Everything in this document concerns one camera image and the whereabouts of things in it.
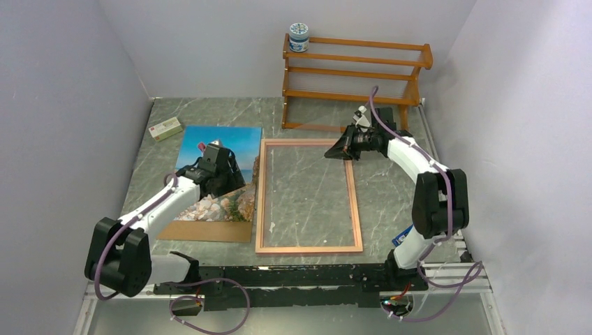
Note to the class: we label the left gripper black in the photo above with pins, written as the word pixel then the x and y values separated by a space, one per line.
pixel 235 179

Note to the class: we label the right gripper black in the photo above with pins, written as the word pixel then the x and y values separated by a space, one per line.
pixel 344 148

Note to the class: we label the landscape beach photo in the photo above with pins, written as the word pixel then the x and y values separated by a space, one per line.
pixel 238 205

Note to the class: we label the pink wooden picture frame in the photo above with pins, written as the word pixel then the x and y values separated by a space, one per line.
pixel 310 199

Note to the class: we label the clear frame glazing sheet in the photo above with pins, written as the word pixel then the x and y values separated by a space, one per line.
pixel 310 194

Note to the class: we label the brown frame backing board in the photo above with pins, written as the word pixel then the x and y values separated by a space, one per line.
pixel 215 231

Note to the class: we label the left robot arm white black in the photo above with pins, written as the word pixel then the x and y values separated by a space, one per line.
pixel 120 259

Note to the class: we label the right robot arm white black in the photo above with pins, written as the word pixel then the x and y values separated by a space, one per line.
pixel 440 201

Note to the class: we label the small white green box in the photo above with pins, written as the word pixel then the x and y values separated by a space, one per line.
pixel 165 129

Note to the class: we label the orange wooden rack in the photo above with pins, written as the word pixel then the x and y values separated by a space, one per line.
pixel 339 69

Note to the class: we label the blue white lidded jar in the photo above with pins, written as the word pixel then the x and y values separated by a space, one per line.
pixel 298 37

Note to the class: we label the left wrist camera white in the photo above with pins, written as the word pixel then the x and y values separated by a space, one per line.
pixel 202 146

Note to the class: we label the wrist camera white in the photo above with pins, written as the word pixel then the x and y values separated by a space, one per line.
pixel 202 146
pixel 360 119

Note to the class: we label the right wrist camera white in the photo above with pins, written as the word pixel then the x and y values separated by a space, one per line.
pixel 360 119

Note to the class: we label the blue black handled tool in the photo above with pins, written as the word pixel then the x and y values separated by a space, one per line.
pixel 398 240

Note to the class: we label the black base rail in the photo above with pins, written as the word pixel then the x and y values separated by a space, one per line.
pixel 363 285

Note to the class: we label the aluminium extrusion rail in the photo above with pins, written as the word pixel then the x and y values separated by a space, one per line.
pixel 444 277

